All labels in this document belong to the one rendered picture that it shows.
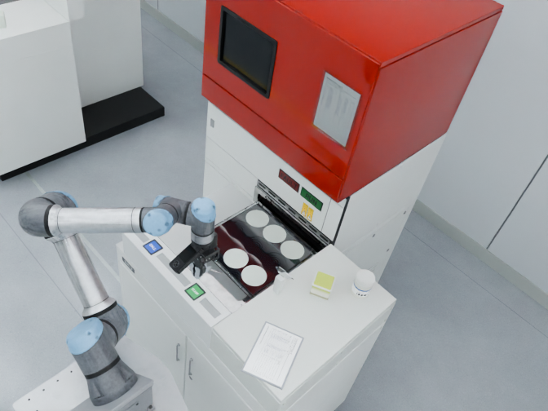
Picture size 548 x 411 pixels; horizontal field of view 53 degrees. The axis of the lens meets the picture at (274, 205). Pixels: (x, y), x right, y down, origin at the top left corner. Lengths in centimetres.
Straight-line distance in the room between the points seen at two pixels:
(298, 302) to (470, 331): 164
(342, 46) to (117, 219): 85
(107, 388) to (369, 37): 133
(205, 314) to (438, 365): 165
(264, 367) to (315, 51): 104
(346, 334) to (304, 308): 18
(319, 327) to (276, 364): 22
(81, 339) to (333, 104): 107
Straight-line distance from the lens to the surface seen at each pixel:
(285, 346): 192
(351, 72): 175
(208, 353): 210
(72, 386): 203
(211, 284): 214
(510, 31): 320
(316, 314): 202
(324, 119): 189
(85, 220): 165
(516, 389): 340
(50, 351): 306
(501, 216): 362
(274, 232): 231
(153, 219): 156
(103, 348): 179
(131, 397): 177
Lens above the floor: 262
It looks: 45 degrees down
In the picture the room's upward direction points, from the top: 11 degrees clockwise
